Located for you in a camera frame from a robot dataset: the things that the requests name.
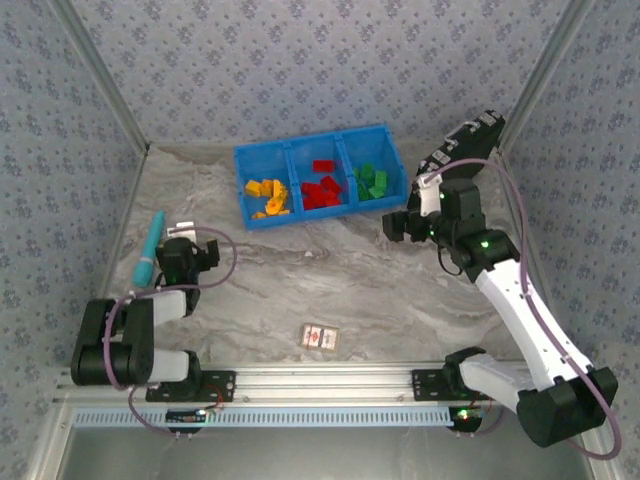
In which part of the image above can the small printed card box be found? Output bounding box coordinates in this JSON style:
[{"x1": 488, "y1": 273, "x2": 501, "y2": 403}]
[{"x1": 299, "y1": 323, "x2": 342, "y2": 354}]

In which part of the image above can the slotted grey cable duct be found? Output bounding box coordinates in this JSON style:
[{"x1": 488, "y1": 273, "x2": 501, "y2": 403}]
[{"x1": 72, "y1": 405, "x2": 454, "y2": 428}]

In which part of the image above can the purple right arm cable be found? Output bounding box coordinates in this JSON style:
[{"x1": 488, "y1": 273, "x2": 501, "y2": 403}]
[{"x1": 424, "y1": 158, "x2": 624, "y2": 460}]

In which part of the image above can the teal pen-shaped tool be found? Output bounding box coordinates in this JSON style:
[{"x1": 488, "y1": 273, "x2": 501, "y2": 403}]
[{"x1": 131, "y1": 210, "x2": 167, "y2": 288}]

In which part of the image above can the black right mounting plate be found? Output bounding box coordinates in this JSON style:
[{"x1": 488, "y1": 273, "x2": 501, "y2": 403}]
[{"x1": 410, "y1": 368, "x2": 504, "y2": 401}]

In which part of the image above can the black hard case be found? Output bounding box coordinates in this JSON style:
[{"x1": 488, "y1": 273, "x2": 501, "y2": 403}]
[{"x1": 407, "y1": 109, "x2": 507, "y2": 217}]

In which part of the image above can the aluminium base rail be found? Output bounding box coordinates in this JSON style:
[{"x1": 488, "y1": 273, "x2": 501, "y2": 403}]
[{"x1": 53, "y1": 363, "x2": 599, "y2": 405}]

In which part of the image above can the aluminium upright frame post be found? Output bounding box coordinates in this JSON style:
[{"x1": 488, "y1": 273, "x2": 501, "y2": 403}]
[
  {"x1": 49, "y1": 0, "x2": 151, "y2": 151},
  {"x1": 499, "y1": 0, "x2": 597, "y2": 151}
]

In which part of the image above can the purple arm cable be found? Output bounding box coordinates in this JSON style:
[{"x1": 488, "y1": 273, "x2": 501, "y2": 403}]
[
  {"x1": 102, "y1": 226, "x2": 239, "y2": 441},
  {"x1": 424, "y1": 158, "x2": 624, "y2": 460}
]

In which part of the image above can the black mounting plate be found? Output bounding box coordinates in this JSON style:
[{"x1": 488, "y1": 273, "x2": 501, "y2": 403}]
[
  {"x1": 144, "y1": 368, "x2": 237, "y2": 403},
  {"x1": 410, "y1": 368, "x2": 504, "y2": 401}
]

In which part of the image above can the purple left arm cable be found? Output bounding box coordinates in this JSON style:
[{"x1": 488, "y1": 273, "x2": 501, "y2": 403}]
[{"x1": 102, "y1": 226, "x2": 239, "y2": 441}]

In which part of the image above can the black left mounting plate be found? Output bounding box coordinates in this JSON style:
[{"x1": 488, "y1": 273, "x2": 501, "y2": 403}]
[{"x1": 144, "y1": 368, "x2": 237, "y2": 403}]

